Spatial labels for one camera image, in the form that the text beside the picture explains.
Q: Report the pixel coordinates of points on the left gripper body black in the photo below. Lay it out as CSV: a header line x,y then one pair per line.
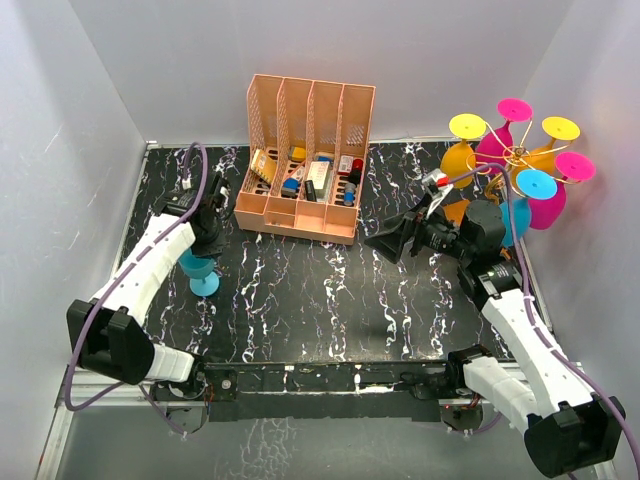
x,y
208,240

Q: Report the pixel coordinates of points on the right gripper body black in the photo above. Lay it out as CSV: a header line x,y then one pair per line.
x,y
439,236

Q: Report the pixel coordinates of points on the blue wine glass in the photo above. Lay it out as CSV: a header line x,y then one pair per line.
x,y
534,185
203,279

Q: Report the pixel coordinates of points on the yellow orange wine glass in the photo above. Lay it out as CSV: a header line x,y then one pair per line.
x,y
561,132
460,157

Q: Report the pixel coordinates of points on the magenta wine glass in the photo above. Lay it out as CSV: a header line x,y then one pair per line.
x,y
496,146
571,168

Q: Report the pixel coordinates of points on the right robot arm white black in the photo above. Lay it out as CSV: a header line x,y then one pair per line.
x,y
566,425

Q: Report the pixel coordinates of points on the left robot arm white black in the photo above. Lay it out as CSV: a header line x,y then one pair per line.
x,y
107,332

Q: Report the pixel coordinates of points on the wooden rack base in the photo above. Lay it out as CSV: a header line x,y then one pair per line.
x,y
454,212

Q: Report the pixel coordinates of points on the blue grey stamp right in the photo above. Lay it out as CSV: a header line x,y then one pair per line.
x,y
350,191

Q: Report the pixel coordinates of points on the blue grey stamp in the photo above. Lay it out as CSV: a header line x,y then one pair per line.
x,y
290,188
350,191

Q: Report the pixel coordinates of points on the red black stamp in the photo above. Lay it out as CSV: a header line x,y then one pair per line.
x,y
355,174

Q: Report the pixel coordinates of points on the yellow spiral notebook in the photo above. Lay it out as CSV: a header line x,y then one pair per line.
x,y
264,166

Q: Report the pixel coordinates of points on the red white small box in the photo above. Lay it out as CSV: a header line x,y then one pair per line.
x,y
345,164

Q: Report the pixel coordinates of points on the black marker block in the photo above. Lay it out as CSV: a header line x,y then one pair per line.
x,y
310,193

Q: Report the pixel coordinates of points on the blue grey stamp left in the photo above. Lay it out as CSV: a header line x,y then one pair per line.
x,y
290,188

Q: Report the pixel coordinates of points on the white paper box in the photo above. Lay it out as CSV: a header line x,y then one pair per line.
x,y
319,175

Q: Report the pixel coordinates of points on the yellow grey eraser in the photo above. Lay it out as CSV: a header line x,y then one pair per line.
x,y
297,154

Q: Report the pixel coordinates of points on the peach plastic file organizer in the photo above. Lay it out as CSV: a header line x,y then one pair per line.
x,y
328,119

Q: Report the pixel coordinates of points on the black front base bar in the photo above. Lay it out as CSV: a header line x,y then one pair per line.
x,y
327,390

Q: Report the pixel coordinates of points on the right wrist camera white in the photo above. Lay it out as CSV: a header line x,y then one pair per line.
x,y
437,187

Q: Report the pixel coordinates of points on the gold wire glass rack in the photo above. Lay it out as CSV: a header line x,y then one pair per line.
x,y
514,165

